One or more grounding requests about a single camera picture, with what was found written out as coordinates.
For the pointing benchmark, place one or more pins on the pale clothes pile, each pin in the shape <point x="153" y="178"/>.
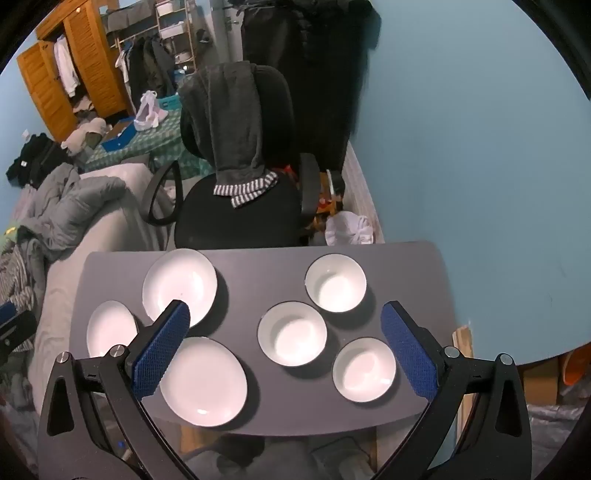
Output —
<point x="85" y="131"/>

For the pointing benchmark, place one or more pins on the wooden louvred wardrobe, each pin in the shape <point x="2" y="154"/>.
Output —
<point x="92" y="60"/>

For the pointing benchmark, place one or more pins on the blue cardboard box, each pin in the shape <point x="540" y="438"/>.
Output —
<point x="117" y="141"/>

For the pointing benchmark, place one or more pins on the striped cloth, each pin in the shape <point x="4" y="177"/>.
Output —
<point x="18" y="277"/>

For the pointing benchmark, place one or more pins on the bed with grey sheet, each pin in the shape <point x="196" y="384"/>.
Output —
<point x="69" y="277"/>

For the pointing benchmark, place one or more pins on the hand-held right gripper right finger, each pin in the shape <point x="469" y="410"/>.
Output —
<point x="408" y="350"/>

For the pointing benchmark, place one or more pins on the white shelving unit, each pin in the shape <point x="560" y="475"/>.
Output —
<point x="173" y="27"/>

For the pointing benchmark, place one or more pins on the grey garment striped cuffs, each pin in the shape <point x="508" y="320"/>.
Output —
<point x="231" y="115"/>

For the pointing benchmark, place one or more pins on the white hanging shirt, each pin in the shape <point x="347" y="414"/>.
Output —
<point x="67" y="64"/>

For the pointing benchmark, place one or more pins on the white textured panel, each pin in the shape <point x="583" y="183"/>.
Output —
<point x="362" y="184"/>

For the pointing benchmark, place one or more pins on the grey puffer jacket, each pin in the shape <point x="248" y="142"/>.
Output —
<point x="69" y="198"/>

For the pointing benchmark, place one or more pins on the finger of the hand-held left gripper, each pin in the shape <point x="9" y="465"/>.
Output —
<point x="7" y="314"/>

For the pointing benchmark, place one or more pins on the green cloth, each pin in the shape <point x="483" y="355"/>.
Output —
<point x="9" y="233"/>

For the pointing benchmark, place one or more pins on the dark clothes on rack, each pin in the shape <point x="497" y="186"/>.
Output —
<point x="147" y="64"/>

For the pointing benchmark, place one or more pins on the dark hanging cap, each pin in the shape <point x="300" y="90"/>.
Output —
<point x="202" y="37"/>

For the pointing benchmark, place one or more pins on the white plastic bag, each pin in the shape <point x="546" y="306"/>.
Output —
<point x="147" y="113"/>
<point x="348" y="228"/>

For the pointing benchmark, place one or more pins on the white plate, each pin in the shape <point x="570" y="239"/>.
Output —
<point x="207" y="383"/>
<point x="108" y="330"/>
<point x="184" y="277"/>

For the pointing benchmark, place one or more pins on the black clothing heap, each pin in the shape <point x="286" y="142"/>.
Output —
<point x="37" y="159"/>

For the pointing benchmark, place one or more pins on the wooden board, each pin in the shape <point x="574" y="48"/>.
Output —
<point x="463" y="341"/>

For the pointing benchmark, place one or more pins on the white door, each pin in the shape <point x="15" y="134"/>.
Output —
<point x="233" y="32"/>

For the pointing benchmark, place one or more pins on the white bowl dark rim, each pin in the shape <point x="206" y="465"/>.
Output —
<point x="292" y="334"/>
<point x="362" y="371"/>
<point x="335" y="286"/>

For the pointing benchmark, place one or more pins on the black office chair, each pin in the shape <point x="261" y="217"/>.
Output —
<point x="231" y="217"/>

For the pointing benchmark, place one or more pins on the black hanging coats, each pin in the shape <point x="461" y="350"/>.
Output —
<point x="323" y="69"/>

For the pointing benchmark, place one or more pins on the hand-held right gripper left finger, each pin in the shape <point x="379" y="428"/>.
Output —
<point x="159" y="350"/>

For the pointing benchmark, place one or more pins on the orange object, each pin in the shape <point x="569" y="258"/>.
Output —
<point x="575" y="369"/>

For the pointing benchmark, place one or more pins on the green checkered tablecloth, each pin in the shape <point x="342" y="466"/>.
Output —
<point x="152" y="134"/>

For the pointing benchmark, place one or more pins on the grey plastic sheet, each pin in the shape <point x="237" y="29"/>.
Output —
<point x="554" y="429"/>

